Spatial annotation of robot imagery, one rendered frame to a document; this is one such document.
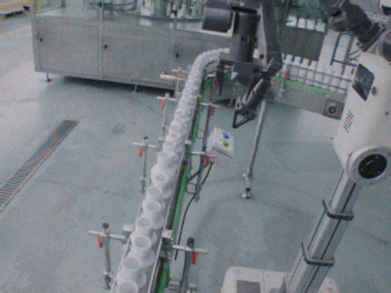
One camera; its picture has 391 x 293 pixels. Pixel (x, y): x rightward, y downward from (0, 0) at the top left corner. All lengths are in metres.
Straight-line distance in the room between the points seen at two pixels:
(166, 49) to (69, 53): 1.28
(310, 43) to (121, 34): 3.35
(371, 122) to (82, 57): 3.95
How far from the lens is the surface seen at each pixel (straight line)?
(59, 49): 4.70
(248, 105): 1.12
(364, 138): 1.12
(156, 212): 0.79
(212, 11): 0.76
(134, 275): 0.68
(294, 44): 6.21
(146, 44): 4.28
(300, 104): 2.54
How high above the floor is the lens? 1.68
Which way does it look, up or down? 30 degrees down
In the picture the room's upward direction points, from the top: 8 degrees clockwise
